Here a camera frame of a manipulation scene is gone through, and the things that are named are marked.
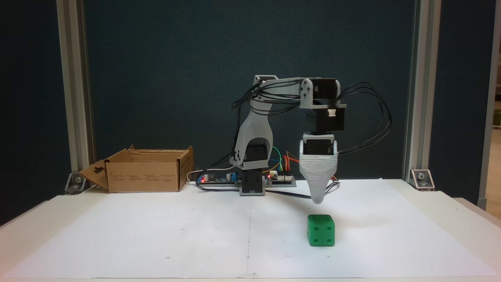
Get small circuit board with jumpers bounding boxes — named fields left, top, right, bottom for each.
left=266, top=171, right=297, bottom=187

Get blue circuit board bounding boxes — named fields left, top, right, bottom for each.
left=197, top=172, right=240, bottom=187

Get open cardboard box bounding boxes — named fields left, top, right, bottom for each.
left=78, top=145, right=195, bottom=193

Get green dice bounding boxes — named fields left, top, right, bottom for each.
left=307, top=214, right=336, bottom=247

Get green yellow blue jumper wires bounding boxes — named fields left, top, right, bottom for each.
left=268, top=146, right=283, bottom=173

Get long black cable, white connector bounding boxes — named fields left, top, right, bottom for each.
left=196, top=178, right=341, bottom=199

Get large white paper sheet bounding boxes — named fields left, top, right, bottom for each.
left=6, top=178, right=497, bottom=279

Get orange jumper wires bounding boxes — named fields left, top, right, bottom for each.
left=284, top=151, right=340, bottom=183

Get aluminium corner bracket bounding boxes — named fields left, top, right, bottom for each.
left=410, top=169, right=435, bottom=192
left=65, top=172, right=87, bottom=195

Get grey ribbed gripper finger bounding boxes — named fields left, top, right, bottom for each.
left=299, top=154, right=339, bottom=205

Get aluminium frame post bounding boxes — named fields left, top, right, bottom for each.
left=57, top=0, right=96, bottom=175
left=403, top=0, right=442, bottom=181

